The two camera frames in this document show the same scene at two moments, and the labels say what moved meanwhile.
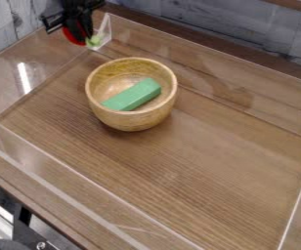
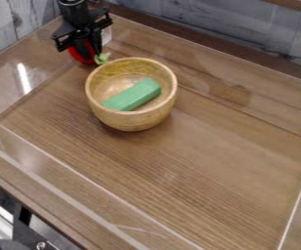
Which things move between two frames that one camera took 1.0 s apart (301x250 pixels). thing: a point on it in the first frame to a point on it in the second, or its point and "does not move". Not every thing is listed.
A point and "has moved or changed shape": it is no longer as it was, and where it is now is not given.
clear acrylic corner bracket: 105,32 does not move
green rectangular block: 132,98 does not move
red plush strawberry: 92,40 has moved or changed shape
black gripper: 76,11 to 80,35
